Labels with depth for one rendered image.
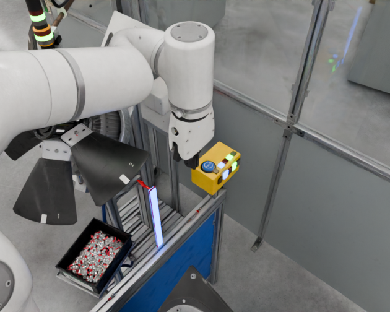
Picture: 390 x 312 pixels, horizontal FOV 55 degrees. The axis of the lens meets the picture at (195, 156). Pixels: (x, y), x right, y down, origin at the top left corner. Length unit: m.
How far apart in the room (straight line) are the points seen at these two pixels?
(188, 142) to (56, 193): 0.75
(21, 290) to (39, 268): 2.02
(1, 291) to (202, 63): 0.43
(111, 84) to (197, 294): 0.63
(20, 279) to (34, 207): 1.01
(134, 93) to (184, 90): 0.15
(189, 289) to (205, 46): 0.61
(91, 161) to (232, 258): 1.32
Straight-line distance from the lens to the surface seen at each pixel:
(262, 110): 1.65
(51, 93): 0.44
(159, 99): 1.74
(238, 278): 2.27
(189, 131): 0.72
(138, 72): 0.53
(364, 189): 1.65
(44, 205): 1.41
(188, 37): 0.62
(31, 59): 0.45
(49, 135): 1.30
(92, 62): 0.49
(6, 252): 0.41
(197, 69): 0.63
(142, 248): 2.27
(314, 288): 2.33
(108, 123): 1.39
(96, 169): 1.20
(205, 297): 0.96
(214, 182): 1.28
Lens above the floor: 2.06
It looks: 48 degrees down
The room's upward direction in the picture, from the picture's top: straight up
